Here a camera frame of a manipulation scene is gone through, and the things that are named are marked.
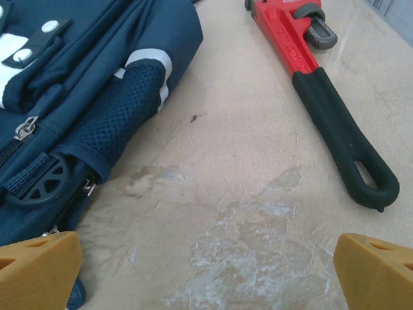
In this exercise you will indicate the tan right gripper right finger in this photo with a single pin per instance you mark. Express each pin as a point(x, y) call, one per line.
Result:
point(377, 277)

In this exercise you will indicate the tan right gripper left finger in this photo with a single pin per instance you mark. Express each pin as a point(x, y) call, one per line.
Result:
point(35, 274)

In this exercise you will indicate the navy blue backpack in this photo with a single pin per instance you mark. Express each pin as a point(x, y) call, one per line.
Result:
point(96, 80)

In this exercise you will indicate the red pipe wrench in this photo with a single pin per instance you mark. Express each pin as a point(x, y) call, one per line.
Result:
point(326, 106)

